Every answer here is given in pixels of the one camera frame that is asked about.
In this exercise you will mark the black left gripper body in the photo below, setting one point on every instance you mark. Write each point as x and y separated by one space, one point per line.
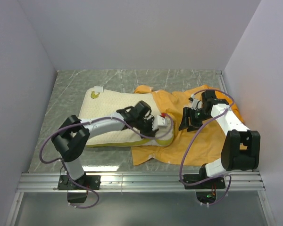
145 126

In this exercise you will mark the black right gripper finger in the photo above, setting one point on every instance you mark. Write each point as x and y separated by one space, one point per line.
185 123
194 127

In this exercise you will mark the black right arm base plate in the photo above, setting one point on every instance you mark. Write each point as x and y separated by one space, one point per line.
200 184

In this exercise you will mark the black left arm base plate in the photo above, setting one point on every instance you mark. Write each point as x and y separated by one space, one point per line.
87 181

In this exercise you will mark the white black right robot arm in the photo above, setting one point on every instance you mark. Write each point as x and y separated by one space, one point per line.
241 147

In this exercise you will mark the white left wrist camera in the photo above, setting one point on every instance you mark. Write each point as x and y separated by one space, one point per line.
159 122

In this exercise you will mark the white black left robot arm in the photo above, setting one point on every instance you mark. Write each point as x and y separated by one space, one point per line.
74 134

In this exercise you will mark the aluminium side rail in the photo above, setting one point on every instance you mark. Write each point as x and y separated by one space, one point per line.
221 81

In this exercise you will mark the aluminium front rail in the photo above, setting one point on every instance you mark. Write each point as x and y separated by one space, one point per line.
134 182

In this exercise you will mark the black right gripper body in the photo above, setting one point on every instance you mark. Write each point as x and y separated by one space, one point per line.
199 116

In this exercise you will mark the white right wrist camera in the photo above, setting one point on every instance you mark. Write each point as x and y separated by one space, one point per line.
196 104

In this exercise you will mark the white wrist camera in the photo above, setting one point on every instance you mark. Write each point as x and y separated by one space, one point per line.
196 104
159 122

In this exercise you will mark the orange pillowcase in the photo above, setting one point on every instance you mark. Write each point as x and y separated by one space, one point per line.
205 149

